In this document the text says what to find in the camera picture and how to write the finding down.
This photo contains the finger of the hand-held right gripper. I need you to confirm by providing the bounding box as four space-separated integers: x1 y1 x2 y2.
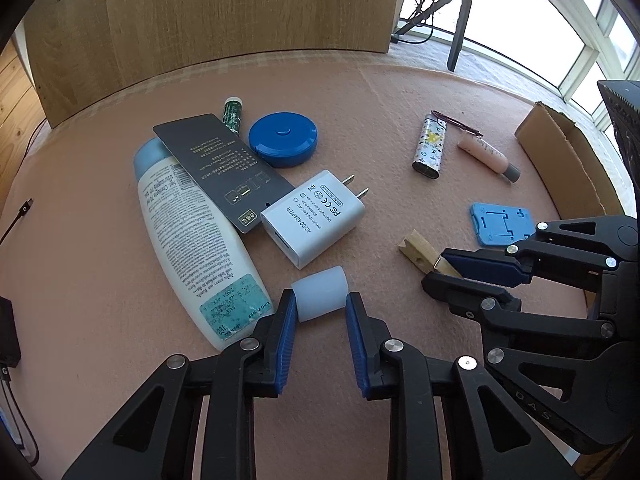
421 271 617 361
442 215 638 292

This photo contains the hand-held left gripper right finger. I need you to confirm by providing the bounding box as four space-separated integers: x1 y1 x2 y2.
345 291 576 480

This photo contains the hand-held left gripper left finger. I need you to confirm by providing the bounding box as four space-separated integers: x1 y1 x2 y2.
62 288 299 480

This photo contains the blue folding phone stand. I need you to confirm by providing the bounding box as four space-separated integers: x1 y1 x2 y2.
469 202 541 248

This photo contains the small white cap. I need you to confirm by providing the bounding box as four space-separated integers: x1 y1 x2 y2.
291 265 348 324

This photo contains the wooden clothespin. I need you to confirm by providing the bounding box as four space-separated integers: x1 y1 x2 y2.
398 230 463 279

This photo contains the white power adapter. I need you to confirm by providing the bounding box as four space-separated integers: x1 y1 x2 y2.
260 169 371 270

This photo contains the cardboard box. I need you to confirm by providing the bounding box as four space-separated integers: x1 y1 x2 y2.
515 101 632 480

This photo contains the dark printed card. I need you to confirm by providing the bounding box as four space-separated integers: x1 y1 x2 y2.
152 113 297 235

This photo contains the green lip balm tube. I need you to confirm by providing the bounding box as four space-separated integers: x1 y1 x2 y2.
221 96 244 134

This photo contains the pink cosmetic tube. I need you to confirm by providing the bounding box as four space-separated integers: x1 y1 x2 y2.
457 131 522 183

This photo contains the patterned lighter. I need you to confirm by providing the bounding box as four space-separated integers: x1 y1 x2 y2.
412 114 448 181

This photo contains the white lotion bottle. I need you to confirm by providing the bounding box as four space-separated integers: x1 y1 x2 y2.
132 138 275 352

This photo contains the dark red hair clip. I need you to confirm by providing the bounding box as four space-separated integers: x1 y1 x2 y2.
432 110 485 137

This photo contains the blue round tape measure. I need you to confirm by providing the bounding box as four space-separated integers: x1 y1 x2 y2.
248 111 318 169

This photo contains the black tripod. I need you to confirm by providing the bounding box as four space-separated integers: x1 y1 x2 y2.
391 0 481 72

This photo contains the black box device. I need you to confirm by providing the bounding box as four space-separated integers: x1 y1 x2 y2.
0 296 22 368

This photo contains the wooden board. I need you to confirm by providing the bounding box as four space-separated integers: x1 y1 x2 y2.
22 0 406 128

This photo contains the white window frame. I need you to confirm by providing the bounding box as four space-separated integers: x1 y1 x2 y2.
400 0 640 136

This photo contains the black ring light cable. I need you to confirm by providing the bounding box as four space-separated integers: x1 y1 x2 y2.
397 0 436 46

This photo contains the black plug cable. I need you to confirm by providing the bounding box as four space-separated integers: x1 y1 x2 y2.
0 198 35 243

